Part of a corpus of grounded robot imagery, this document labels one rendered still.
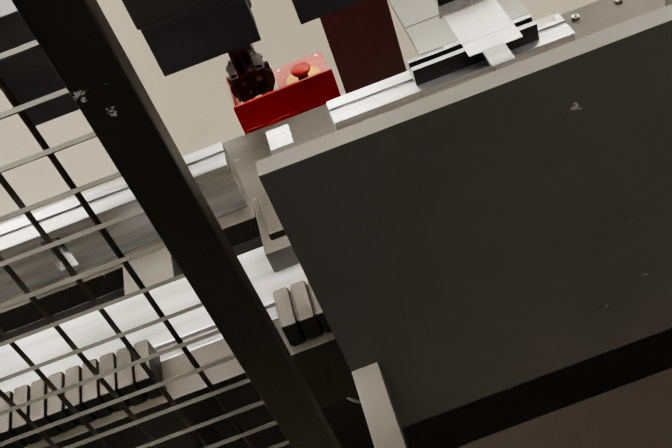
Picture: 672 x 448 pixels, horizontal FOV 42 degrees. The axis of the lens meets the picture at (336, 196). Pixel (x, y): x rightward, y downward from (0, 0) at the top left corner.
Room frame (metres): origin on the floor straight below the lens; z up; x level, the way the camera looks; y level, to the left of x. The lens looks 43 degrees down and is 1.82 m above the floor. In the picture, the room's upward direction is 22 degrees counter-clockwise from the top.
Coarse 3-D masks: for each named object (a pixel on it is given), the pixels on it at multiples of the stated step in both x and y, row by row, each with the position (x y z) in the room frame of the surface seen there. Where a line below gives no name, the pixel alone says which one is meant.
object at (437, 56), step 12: (516, 24) 1.08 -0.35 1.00; (528, 24) 1.07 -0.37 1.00; (528, 36) 1.06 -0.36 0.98; (444, 48) 1.09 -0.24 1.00; (456, 48) 1.08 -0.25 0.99; (408, 60) 1.09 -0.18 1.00; (420, 60) 1.09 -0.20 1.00; (432, 60) 1.07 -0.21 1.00; (444, 60) 1.06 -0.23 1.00; (456, 60) 1.06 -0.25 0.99; (468, 60) 1.06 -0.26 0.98; (480, 60) 1.06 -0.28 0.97; (420, 72) 1.06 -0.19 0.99; (432, 72) 1.06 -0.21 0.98; (444, 72) 1.06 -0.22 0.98; (420, 84) 1.07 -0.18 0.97
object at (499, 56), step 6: (486, 48) 1.04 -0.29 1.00; (492, 48) 1.04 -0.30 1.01; (498, 48) 1.03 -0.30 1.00; (504, 48) 1.03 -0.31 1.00; (486, 54) 1.03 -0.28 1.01; (492, 54) 1.02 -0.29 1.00; (498, 54) 1.02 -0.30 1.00; (504, 54) 1.01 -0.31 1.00; (510, 54) 1.01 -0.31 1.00; (492, 60) 1.01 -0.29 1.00; (498, 60) 1.01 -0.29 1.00; (504, 60) 1.00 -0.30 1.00; (510, 60) 1.00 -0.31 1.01; (516, 60) 0.99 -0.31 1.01; (492, 66) 1.00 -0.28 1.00; (498, 66) 0.99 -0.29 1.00; (504, 66) 0.99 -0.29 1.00
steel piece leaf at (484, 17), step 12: (492, 0) 1.15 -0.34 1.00; (456, 12) 1.16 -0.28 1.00; (468, 12) 1.15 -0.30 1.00; (480, 12) 1.14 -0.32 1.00; (492, 12) 1.13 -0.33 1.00; (504, 12) 1.11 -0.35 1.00; (456, 24) 1.13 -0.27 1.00; (468, 24) 1.12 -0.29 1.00; (480, 24) 1.11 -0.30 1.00; (492, 24) 1.10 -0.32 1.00; (504, 24) 1.08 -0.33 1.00; (456, 36) 1.10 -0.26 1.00; (468, 36) 1.09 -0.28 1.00; (480, 36) 1.08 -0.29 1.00
